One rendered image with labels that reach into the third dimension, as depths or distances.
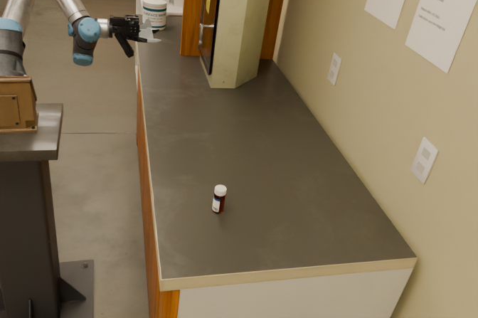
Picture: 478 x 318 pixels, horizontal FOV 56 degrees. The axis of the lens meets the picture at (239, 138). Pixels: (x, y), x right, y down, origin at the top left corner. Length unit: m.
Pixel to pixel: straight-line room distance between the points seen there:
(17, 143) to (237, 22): 0.95
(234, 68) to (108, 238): 1.17
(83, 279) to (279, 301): 1.29
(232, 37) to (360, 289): 1.11
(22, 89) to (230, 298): 0.91
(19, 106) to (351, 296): 1.17
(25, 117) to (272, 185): 0.84
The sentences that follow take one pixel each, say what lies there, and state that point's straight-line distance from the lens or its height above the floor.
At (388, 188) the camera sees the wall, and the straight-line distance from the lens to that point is 1.50.
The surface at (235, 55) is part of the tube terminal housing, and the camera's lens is 1.96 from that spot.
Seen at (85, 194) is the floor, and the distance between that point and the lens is 2.86.
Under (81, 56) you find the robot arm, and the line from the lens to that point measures 1.82.
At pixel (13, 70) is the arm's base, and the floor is 1.15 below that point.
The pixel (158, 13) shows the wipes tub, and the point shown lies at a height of 1.04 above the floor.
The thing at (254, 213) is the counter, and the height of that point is 0.94.
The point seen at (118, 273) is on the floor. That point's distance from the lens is 2.39.
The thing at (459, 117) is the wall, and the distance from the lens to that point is 1.25.
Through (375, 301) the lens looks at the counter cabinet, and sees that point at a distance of 1.43.
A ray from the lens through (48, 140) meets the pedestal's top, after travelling 1.60.
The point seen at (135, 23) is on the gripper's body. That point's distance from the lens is 1.88.
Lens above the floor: 1.79
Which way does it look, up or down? 31 degrees down
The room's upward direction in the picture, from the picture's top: 9 degrees clockwise
